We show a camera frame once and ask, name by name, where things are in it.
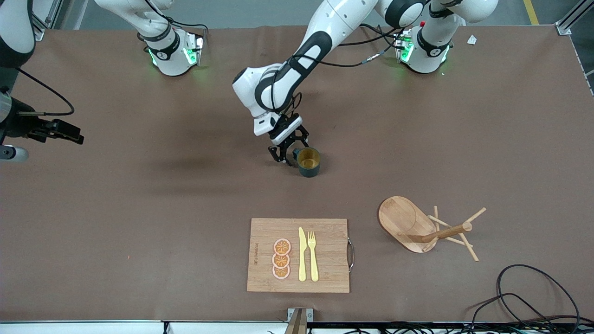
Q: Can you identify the black looped table cable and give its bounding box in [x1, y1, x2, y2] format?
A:
[497, 264, 581, 334]

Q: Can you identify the aluminium frame profile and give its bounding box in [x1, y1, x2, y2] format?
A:
[556, 0, 594, 36]
[28, 0, 64, 42]

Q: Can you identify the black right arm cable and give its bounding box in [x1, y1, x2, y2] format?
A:
[16, 67, 75, 116]

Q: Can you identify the dark teal ribbed cup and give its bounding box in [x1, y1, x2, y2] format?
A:
[292, 147, 322, 178]

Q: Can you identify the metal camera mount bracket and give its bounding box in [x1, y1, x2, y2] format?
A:
[286, 308, 314, 334]

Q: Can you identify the yellow plastic fork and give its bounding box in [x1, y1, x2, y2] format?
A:
[308, 231, 320, 283]

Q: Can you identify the wooden mug rack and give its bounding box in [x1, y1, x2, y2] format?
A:
[378, 196, 487, 263]

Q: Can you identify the yellow plastic knife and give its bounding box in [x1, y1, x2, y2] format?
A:
[298, 227, 308, 282]

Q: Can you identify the bamboo cutting board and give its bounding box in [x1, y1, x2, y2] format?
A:
[246, 218, 355, 294]

